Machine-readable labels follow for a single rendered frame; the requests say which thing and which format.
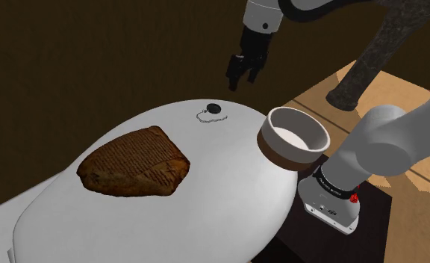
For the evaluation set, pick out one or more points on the white bowl with brown base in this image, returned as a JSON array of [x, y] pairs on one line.
[[277, 144]]

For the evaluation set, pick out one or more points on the brown engraved stone tablet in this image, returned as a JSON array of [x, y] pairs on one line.
[[135, 164]]

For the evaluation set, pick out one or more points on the dark stone pedestal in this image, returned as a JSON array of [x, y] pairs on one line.
[[377, 52]]

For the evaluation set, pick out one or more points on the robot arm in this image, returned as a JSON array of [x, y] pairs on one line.
[[382, 145]]

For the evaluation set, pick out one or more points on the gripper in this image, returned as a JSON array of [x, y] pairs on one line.
[[254, 45]]

